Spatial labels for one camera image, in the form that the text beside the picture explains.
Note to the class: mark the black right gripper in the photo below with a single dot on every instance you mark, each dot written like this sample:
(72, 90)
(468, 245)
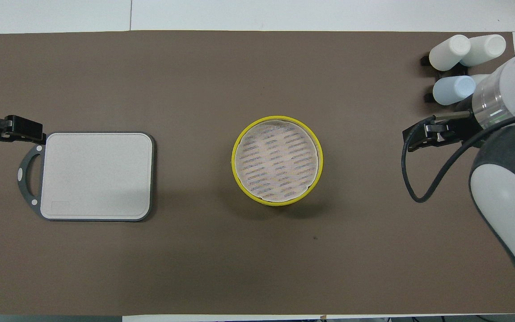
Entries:
(456, 129)

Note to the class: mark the yellow paper-lined bowl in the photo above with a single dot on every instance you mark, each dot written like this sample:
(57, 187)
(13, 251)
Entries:
(275, 156)

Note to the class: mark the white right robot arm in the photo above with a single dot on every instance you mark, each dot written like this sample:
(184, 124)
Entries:
(508, 201)

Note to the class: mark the yellow steamer basket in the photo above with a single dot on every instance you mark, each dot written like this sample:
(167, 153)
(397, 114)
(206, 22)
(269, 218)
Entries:
(280, 204)

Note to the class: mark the light blue plastic cup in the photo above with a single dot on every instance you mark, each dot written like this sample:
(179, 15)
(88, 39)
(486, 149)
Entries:
(452, 90)

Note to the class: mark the white plastic cup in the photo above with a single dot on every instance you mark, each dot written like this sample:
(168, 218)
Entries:
(479, 80)
(487, 47)
(447, 53)

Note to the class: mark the brown table mat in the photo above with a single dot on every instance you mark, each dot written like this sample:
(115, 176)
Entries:
(239, 268)

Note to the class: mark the white cutting board, grey frame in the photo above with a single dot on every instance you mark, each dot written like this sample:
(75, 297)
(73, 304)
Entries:
(96, 179)

